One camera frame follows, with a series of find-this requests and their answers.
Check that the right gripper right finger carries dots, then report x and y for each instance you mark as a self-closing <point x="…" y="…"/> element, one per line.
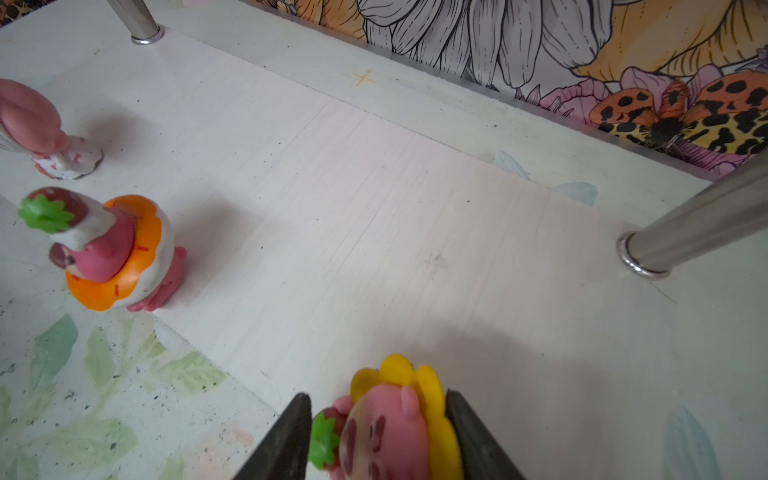
<point x="482" y="456"/>

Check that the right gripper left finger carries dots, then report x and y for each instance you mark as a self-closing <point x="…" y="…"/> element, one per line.
<point x="283" y="452"/>

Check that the pink bear yellow flower toy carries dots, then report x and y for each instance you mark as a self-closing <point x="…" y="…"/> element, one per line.
<point x="391" y="425"/>

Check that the pink bear orange donut toy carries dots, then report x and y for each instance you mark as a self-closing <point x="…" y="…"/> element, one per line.
<point x="121" y="253"/>

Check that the white hooded pink doll toy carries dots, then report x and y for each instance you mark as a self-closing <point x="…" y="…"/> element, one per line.
<point x="31" y="125"/>

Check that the white two-tier shelf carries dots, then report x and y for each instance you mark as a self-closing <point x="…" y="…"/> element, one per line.
<point x="338" y="207"/>

